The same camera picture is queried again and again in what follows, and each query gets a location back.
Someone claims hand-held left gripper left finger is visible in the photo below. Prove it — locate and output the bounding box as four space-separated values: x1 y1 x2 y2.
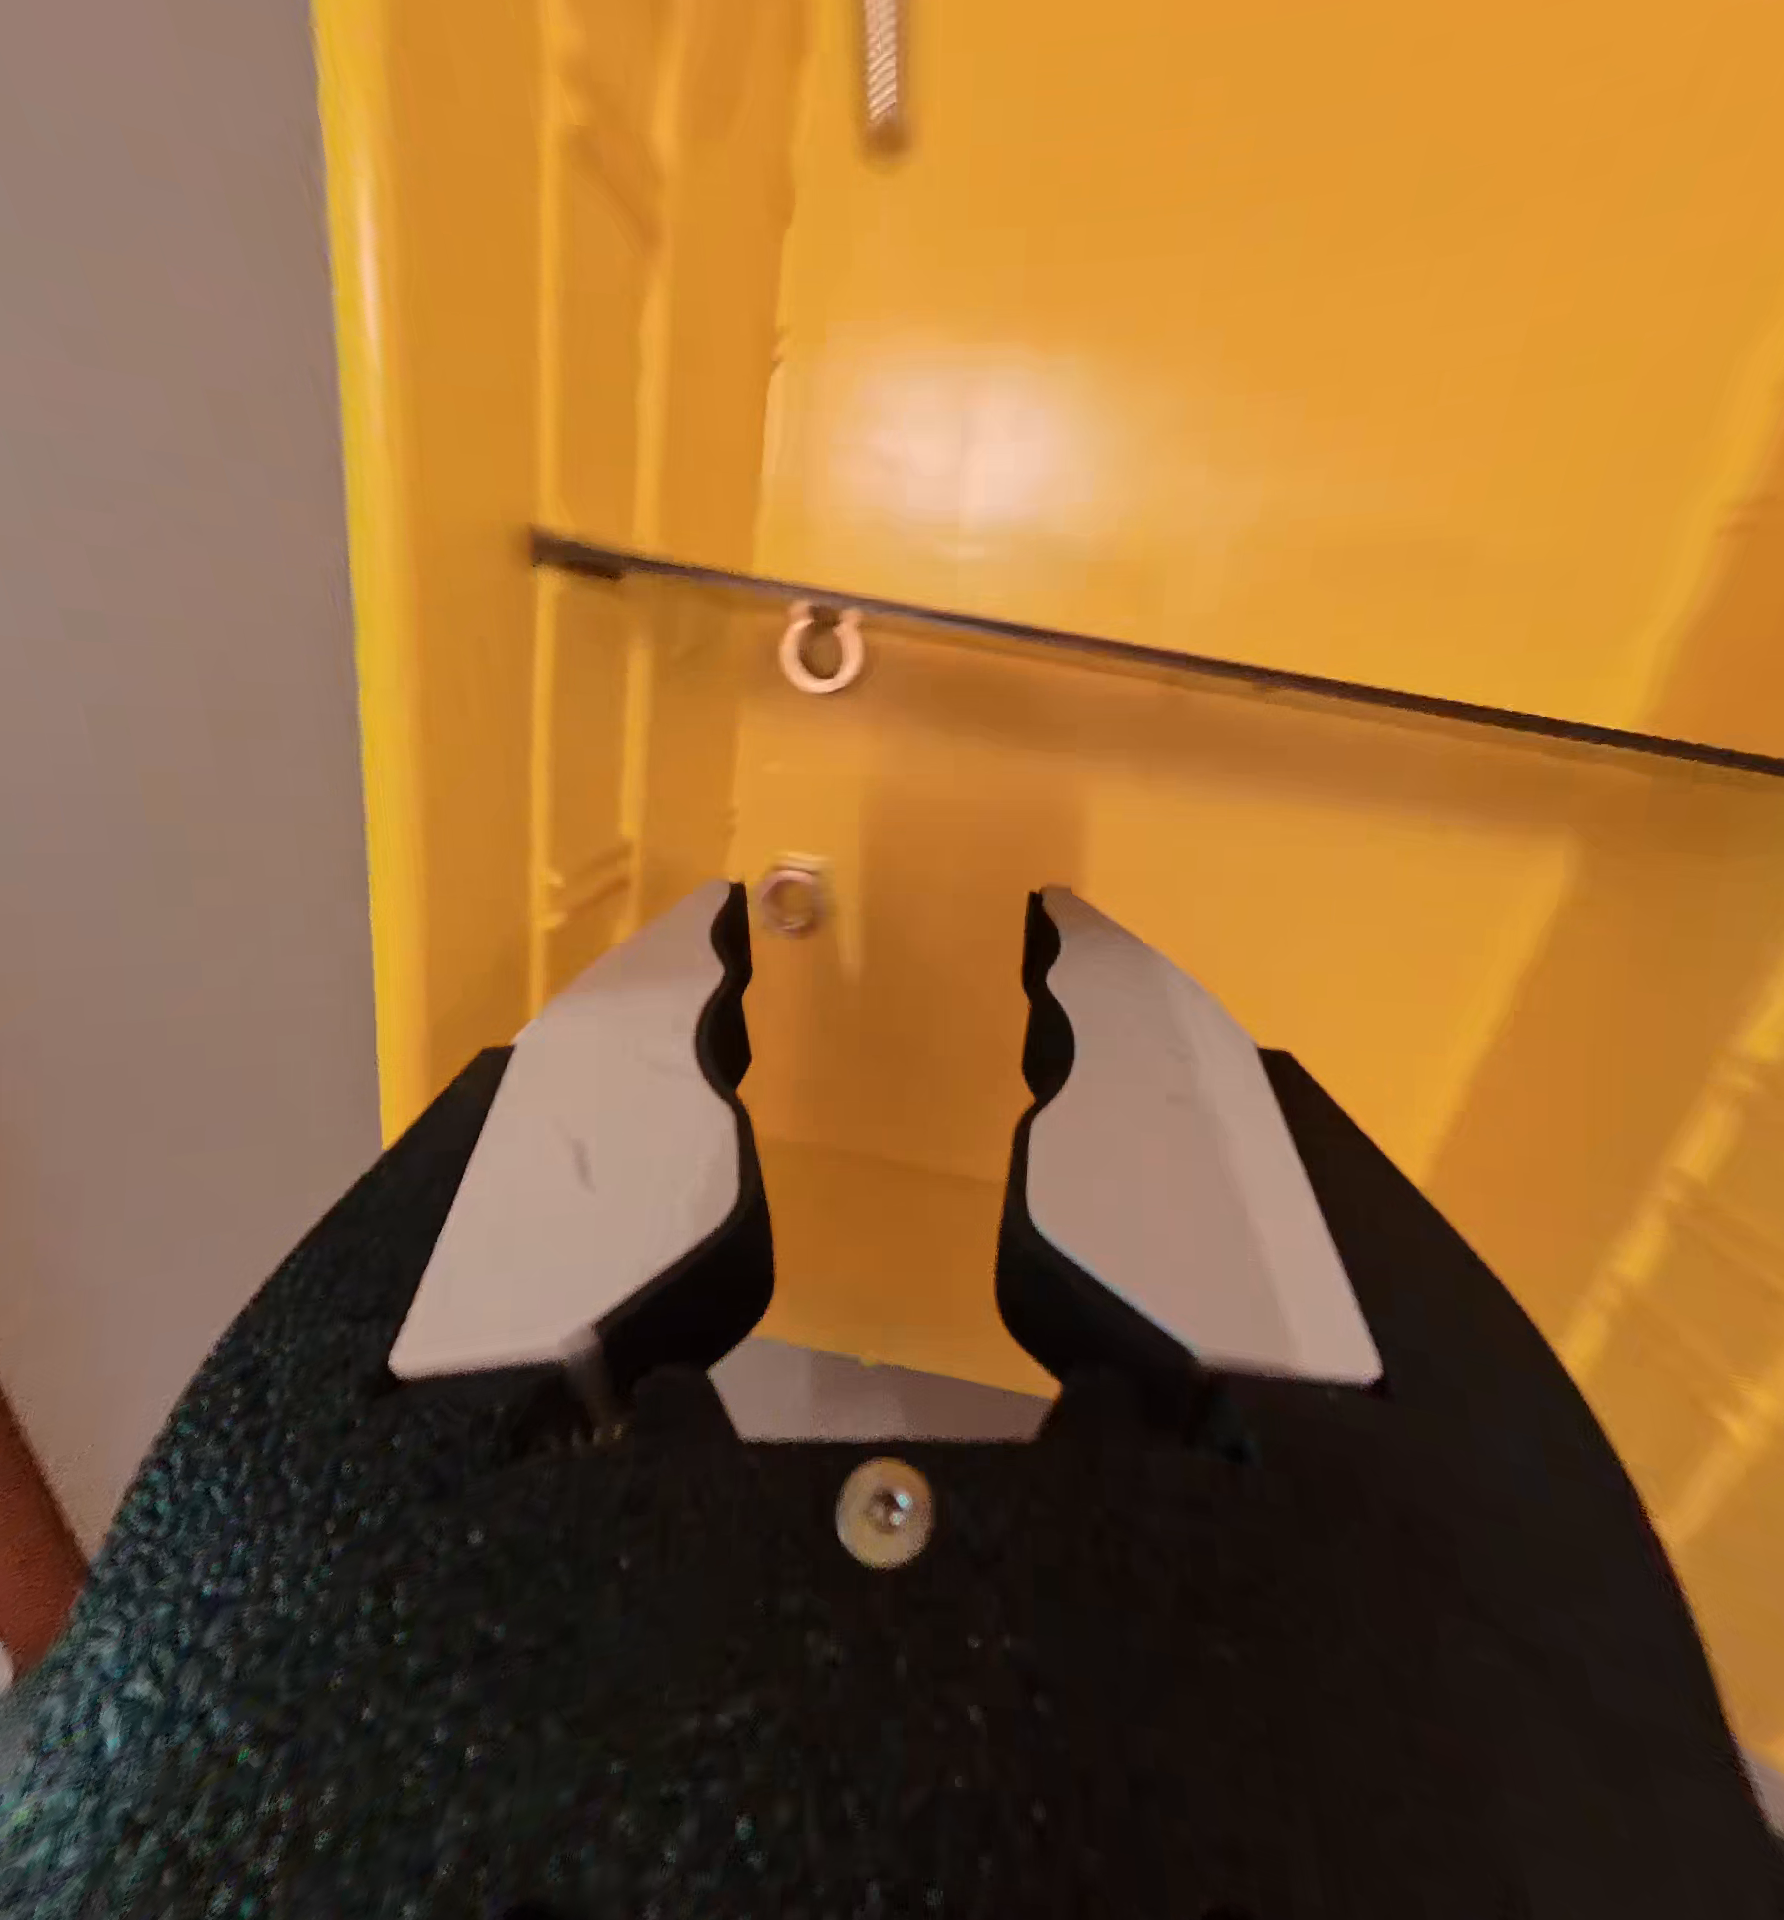
387 879 778 1426

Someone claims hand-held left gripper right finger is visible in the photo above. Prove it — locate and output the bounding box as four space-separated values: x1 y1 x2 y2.
995 886 1386 1450

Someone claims black metal rod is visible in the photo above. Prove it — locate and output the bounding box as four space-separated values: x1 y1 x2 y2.
529 529 1784 791

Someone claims yellow metal cabinet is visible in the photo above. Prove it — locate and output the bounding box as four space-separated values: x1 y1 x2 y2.
310 0 1784 1787

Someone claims metal coil spring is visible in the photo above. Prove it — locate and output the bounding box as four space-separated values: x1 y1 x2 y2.
857 0 913 152

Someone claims metal ring hook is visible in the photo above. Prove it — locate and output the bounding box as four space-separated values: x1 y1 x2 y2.
778 600 867 700

